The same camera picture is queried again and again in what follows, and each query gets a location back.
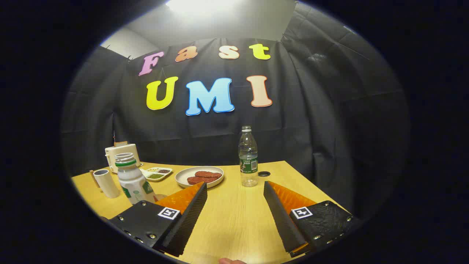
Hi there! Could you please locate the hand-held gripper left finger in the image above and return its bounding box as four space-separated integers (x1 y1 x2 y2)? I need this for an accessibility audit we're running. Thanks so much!
108 181 208 258

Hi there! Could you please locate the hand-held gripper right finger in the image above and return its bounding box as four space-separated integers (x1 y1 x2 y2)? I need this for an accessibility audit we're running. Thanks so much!
263 180 363 258

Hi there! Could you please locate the white juice bottle green label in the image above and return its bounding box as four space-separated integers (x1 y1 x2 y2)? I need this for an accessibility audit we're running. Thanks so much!
115 153 157 205

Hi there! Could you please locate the white cup wooden handle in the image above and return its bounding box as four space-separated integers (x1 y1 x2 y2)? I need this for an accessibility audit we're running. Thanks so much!
89 169 121 199

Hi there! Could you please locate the clear plastic water bottle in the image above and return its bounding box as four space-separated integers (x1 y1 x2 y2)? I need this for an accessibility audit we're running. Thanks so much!
239 126 259 187

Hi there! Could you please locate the red meat slice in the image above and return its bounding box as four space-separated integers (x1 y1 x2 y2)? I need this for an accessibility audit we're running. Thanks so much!
187 176 217 185
195 170 223 180

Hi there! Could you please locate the wooden table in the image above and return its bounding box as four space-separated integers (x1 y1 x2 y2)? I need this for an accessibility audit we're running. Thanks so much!
71 160 352 264

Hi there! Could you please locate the white round plate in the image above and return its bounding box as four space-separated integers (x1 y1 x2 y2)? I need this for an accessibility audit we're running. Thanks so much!
175 166 225 189

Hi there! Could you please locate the white divided dish with beans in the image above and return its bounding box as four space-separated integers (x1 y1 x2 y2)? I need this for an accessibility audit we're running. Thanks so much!
140 167 173 182

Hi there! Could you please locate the cream toaster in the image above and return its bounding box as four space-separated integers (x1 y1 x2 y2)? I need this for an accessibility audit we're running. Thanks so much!
105 143 141 174

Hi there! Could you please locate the black backdrop cloth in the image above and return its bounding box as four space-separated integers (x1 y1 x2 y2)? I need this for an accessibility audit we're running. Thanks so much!
60 4 409 220

